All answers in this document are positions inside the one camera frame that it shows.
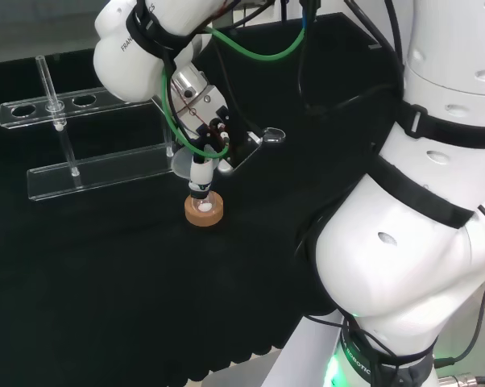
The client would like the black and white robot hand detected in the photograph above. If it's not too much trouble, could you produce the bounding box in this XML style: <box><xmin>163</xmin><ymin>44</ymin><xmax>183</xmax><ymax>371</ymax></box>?
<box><xmin>172</xmin><ymin>85</ymin><xmax>264</xmax><ymax>202</ymax></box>

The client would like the translucent plastic funnel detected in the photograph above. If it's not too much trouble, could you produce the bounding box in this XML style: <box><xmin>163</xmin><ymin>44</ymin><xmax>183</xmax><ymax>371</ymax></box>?
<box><xmin>170</xmin><ymin>145</ymin><xmax>221</xmax><ymax>179</ymax></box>

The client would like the clear glass weighing funnel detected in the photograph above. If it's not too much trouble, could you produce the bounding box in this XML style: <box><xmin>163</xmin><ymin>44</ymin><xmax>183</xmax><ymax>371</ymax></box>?
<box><xmin>261</xmin><ymin>127</ymin><xmax>287</xmax><ymax>145</ymax></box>

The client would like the clear round-bottom flask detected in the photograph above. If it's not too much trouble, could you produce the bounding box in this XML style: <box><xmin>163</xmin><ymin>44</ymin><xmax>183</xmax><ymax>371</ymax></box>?
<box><xmin>189</xmin><ymin>189</ymin><xmax>219</xmax><ymax>214</ymax></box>

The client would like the clear funnel stand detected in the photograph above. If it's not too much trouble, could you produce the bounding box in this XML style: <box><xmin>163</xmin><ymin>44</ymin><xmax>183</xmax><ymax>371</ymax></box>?
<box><xmin>0</xmin><ymin>55</ymin><xmax>176</xmax><ymax>202</ymax></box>

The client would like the black bench cloth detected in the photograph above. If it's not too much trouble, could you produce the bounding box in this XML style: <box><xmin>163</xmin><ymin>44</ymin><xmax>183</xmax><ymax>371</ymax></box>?
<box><xmin>0</xmin><ymin>11</ymin><xmax>404</xmax><ymax>382</ymax></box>

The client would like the green cable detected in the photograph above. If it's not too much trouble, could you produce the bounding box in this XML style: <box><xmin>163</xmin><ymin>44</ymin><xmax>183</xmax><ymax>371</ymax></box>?
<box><xmin>160</xmin><ymin>24</ymin><xmax>308</xmax><ymax>160</ymax></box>

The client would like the brown cork ring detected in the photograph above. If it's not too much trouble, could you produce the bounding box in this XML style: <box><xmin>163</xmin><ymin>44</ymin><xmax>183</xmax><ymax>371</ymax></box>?
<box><xmin>184</xmin><ymin>192</ymin><xmax>226</xmax><ymax>229</ymax></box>

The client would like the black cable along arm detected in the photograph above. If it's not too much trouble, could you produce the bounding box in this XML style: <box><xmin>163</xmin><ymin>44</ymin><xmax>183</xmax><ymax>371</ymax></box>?
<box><xmin>298</xmin><ymin>0</ymin><xmax>407</xmax><ymax>118</ymax></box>

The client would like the black cable at arm base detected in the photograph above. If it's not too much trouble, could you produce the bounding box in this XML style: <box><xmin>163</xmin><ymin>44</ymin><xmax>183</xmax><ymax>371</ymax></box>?
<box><xmin>433</xmin><ymin>204</ymin><xmax>485</xmax><ymax>366</ymax></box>

